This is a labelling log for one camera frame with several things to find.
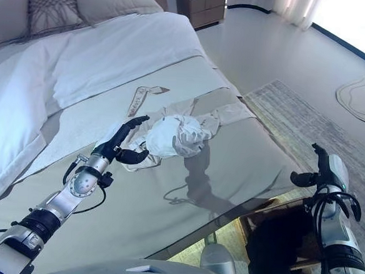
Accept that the patterned decorative pillow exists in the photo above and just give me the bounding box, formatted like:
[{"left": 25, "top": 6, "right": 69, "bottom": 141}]
[{"left": 26, "top": 0, "right": 89, "bottom": 41}]

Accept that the silver robot right leg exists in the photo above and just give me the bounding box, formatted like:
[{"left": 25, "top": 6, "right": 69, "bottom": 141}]
[{"left": 197, "top": 242, "right": 242, "bottom": 274}]

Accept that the small outlined floor mat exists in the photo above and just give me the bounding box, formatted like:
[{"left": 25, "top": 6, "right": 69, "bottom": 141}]
[{"left": 332, "top": 70, "right": 365, "bottom": 125}]

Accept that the grey striped rug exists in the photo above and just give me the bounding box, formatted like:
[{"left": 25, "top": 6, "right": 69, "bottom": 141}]
[{"left": 166, "top": 72, "right": 365, "bottom": 274}]

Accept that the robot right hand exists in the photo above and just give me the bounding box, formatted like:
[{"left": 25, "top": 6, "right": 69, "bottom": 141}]
[{"left": 289, "top": 141, "right": 353, "bottom": 192}]

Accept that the beige bedspread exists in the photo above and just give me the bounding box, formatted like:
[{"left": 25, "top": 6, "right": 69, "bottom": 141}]
[{"left": 0, "top": 92, "right": 317, "bottom": 274}]

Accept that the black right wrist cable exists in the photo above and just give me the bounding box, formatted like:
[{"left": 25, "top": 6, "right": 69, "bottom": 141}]
[{"left": 305, "top": 182, "right": 364, "bottom": 252}]

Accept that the grey robot torso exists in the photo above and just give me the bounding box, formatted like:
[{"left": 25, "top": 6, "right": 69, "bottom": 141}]
[{"left": 34, "top": 250, "right": 250, "bottom": 274}]

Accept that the brown wooden nightstand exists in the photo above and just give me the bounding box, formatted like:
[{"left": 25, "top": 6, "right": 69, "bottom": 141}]
[{"left": 172, "top": 0, "right": 227, "bottom": 33}]

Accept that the brown wicker basket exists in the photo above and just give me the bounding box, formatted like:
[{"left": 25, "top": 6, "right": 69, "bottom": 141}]
[{"left": 233, "top": 192, "right": 327, "bottom": 274}]

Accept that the white sheer curtain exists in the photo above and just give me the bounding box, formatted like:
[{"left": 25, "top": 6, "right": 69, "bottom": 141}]
[{"left": 224, "top": 0, "right": 322, "bottom": 32}]

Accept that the black garment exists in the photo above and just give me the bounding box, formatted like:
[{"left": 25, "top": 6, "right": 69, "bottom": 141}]
[{"left": 242, "top": 206, "right": 326, "bottom": 274}]

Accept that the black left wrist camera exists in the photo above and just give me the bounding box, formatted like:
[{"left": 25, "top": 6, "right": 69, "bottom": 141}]
[{"left": 98, "top": 171, "right": 115, "bottom": 188}]

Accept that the beige garment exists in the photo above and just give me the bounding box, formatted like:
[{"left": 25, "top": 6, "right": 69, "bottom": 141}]
[{"left": 116, "top": 91, "right": 255, "bottom": 181}]

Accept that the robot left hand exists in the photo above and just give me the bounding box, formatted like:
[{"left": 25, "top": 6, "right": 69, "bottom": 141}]
[{"left": 89, "top": 111, "right": 153, "bottom": 168}]

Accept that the white textured coverlet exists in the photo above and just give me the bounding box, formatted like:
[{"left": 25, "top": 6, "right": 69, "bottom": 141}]
[{"left": 12, "top": 39, "right": 249, "bottom": 200}]

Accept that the beige patterned fabric belt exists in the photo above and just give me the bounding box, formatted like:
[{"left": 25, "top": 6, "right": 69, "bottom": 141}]
[{"left": 126, "top": 83, "right": 172, "bottom": 118}]

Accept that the upholstered bed base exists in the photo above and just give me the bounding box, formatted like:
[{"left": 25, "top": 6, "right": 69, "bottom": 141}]
[{"left": 142, "top": 208, "right": 254, "bottom": 270}]

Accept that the white duvet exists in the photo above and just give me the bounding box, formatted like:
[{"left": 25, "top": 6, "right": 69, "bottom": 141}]
[{"left": 0, "top": 0, "right": 211, "bottom": 239}]

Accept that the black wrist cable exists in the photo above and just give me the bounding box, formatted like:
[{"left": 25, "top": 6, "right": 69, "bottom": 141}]
[
  {"left": 305, "top": 182, "right": 364, "bottom": 252},
  {"left": 60, "top": 153, "right": 111, "bottom": 216}
]

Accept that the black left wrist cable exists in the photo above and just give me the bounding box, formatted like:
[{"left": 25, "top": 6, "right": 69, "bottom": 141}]
[{"left": 60, "top": 153, "right": 111, "bottom": 216}]

